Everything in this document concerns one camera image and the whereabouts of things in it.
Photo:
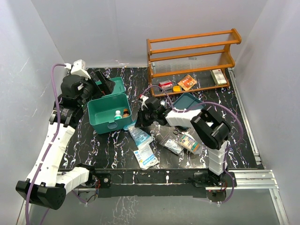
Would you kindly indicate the white spray bottle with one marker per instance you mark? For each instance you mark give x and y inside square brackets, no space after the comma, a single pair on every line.
[118,115]

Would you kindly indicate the white blue gauze packet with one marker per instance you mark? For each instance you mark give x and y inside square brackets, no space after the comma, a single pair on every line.
[145,157]

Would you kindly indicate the small black scissors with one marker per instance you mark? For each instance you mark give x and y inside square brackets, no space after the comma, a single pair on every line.
[177,131]

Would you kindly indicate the blue swab packet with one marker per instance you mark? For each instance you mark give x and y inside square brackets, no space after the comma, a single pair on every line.
[140,137]

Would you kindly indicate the yellow tape measure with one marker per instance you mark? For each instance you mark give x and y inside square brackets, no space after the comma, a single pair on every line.
[176,88]

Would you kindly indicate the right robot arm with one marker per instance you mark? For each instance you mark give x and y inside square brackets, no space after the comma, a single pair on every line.
[212,130]

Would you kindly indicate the white green medicine box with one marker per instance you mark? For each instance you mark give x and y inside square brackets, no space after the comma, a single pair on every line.
[218,77]

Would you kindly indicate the red white medicine box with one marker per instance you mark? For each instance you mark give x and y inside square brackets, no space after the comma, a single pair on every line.
[166,85]

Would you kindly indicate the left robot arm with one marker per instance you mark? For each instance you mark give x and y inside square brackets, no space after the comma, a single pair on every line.
[56,140]

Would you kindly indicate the clear bag of plasters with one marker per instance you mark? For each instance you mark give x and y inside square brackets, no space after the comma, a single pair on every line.
[172,144]

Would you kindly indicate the wooden shelf rack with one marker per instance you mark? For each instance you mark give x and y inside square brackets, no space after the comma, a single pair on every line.
[172,58]

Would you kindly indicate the blue divided tray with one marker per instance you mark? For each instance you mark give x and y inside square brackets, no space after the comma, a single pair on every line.
[187,101]

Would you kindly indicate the bagged bandage box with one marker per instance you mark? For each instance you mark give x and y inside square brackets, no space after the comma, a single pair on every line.
[190,144]

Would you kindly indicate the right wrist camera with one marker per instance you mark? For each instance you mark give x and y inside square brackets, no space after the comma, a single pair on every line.
[143,100]

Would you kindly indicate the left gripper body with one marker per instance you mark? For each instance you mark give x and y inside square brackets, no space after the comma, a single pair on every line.
[91,89]

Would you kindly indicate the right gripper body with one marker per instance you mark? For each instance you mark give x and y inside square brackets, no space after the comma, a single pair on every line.
[147,117]

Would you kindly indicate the orange snack packet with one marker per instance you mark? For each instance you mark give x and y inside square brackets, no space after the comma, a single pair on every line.
[187,82]

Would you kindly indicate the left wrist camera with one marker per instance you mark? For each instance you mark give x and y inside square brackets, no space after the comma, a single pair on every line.
[78,68]

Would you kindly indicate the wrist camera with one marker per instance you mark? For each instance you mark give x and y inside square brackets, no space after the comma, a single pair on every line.
[78,68]
[143,100]

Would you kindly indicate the brown medicine bottle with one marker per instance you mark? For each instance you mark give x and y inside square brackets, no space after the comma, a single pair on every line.
[125,113]

